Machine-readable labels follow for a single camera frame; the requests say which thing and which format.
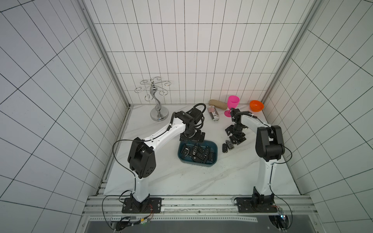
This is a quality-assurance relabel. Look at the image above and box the teal storage box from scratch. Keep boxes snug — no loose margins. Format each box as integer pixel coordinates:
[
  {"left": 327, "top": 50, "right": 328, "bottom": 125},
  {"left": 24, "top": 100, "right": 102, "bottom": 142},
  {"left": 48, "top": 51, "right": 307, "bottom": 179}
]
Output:
[{"left": 178, "top": 140, "right": 219, "bottom": 167}]

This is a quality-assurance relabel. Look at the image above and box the flag print can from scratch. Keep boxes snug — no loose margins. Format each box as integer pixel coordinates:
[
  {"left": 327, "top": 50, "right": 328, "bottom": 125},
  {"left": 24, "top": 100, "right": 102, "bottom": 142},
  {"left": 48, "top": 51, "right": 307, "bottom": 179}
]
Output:
[{"left": 207, "top": 105, "right": 220, "bottom": 121}]

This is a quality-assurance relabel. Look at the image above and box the silver BMW smart key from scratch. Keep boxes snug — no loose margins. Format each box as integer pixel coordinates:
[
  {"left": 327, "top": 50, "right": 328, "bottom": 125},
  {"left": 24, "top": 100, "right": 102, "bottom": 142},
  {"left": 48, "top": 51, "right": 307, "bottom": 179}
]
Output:
[{"left": 226, "top": 140, "right": 234, "bottom": 150}]

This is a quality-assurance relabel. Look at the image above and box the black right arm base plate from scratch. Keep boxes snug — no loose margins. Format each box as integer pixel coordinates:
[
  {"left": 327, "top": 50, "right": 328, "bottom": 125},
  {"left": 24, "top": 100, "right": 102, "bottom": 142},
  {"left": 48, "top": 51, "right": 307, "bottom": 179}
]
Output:
[{"left": 233, "top": 197, "right": 278, "bottom": 214}]

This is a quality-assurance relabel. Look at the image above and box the silver chrome cup stand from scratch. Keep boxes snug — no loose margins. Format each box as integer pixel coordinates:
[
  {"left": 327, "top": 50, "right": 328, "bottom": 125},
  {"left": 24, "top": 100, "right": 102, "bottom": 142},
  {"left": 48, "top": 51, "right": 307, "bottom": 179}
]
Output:
[{"left": 135, "top": 76, "right": 171, "bottom": 122}]

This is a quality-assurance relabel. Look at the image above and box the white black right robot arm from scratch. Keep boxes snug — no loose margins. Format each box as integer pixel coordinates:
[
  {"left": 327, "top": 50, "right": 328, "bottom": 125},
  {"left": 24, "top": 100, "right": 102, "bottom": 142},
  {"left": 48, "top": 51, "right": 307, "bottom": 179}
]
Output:
[{"left": 225, "top": 108, "right": 285, "bottom": 209}]

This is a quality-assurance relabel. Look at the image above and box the black VW key fob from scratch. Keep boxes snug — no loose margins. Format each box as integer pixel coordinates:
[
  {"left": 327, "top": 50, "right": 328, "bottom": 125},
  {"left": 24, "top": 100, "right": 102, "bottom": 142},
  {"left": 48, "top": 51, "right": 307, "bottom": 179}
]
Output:
[{"left": 222, "top": 143, "right": 228, "bottom": 153}]

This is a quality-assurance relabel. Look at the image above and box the orange plastic bowl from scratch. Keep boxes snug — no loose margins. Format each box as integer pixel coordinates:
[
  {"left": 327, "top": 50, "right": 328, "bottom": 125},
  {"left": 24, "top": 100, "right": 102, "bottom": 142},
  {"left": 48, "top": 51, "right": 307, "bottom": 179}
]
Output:
[{"left": 249, "top": 100, "right": 264, "bottom": 112}]

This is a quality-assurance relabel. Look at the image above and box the pink plastic goblet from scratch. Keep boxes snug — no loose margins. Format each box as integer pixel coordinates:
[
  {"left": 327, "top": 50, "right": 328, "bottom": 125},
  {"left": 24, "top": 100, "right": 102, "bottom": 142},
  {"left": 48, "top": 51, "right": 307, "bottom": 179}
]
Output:
[{"left": 224, "top": 96, "right": 240, "bottom": 117}]

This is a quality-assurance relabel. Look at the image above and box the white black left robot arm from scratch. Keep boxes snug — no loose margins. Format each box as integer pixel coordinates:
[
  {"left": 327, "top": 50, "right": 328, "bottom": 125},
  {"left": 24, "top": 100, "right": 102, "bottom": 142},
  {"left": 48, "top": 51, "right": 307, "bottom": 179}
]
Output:
[{"left": 127, "top": 103, "right": 207, "bottom": 203}]

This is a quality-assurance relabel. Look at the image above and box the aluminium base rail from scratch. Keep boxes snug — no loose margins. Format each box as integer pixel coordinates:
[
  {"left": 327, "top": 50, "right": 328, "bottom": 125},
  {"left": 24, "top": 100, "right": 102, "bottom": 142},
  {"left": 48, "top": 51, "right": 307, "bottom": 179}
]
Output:
[{"left": 83, "top": 195, "right": 317, "bottom": 220}]

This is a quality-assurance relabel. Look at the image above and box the black car key fob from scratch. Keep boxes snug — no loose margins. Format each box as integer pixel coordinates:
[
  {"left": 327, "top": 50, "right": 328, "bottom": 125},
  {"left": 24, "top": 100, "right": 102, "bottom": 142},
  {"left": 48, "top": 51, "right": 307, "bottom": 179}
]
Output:
[{"left": 208, "top": 151, "right": 214, "bottom": 163}]

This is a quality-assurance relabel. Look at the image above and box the black slim key fob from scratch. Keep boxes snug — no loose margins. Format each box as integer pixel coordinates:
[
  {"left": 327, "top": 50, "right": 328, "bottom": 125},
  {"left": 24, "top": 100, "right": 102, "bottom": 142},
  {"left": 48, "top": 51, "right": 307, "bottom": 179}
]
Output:
[{"left": 192, "top": 143, "right": 199, "bottom": 155}]

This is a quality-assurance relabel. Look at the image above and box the tan bread roll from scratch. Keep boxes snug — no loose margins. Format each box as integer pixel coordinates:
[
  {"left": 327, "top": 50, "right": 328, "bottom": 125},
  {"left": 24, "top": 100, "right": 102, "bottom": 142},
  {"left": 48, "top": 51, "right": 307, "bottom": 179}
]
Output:
[{"left": 209, "top": 100, "right": 228, "bottom": 110}]

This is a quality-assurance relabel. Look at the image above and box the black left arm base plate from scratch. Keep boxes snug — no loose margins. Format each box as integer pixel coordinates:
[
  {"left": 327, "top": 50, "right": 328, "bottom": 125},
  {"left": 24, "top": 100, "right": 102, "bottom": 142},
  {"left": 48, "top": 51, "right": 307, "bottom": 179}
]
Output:
[{"left": 121, "top": 197, "right": 162, "bottom": 214}]

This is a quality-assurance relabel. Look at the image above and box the silver Mercedes key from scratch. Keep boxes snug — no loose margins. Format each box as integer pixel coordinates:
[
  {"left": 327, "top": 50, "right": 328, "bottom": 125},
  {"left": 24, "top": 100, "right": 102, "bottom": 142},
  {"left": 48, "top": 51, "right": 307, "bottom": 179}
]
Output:
[{"left": 182, "top": 147, "right": 190, "bottom": 159}]

